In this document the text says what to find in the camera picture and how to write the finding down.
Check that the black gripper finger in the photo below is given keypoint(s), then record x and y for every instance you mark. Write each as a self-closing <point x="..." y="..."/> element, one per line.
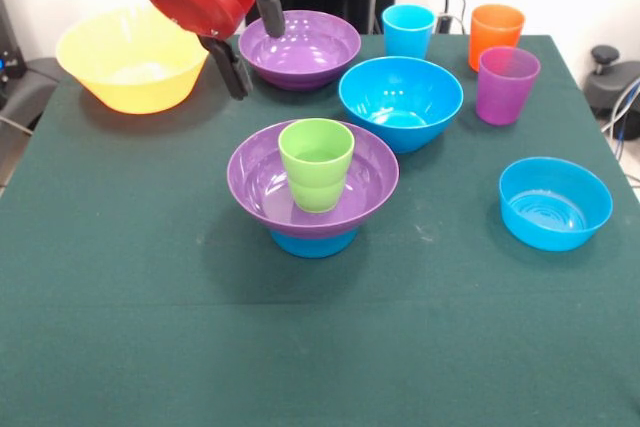
<point x="272" y="14"/>
<point x="232" y="72"/>

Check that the green cup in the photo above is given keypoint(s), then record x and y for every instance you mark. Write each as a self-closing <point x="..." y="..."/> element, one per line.
<point x="315" y="167"/>
<point x="317" y="197"/>

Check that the large deep blue bowl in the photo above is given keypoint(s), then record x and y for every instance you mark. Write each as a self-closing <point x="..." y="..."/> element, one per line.
<point x="400" y="97"/>

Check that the purple bowl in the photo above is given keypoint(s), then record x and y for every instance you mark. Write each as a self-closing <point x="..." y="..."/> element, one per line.
<point x="370" y="177"/>
<point x="310" y="52"/>

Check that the small blue bowl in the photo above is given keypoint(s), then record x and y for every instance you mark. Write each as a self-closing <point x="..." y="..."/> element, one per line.
<point x="312" y="248"/>
<point x="550" y="217"/>

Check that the yellow bowl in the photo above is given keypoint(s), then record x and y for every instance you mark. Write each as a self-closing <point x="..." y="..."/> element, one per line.
<point x="130" y="62"/>

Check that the blue cup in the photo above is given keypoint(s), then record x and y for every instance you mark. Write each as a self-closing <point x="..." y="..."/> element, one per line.
<point x="407" y="34"/>

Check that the black power strip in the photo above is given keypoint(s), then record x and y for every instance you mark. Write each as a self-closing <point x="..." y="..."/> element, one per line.
<point x="444" y="24"/>

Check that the black electronic device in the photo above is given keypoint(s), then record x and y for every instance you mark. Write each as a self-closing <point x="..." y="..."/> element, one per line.
<point x="10" y="37"/>

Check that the orange cup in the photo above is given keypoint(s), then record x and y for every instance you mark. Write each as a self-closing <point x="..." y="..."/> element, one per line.
<point x="495" y="32"/>

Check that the purple cup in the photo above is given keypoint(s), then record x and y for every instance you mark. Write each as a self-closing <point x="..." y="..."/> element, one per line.
<point x="505" y="92"/>

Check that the dark green tablecloth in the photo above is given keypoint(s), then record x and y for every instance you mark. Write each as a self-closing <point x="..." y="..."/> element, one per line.
<point x="320" y="322"/>

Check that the black knobbed equipment base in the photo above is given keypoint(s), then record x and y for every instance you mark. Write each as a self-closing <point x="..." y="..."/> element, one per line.
<point x="610" y="87"/>

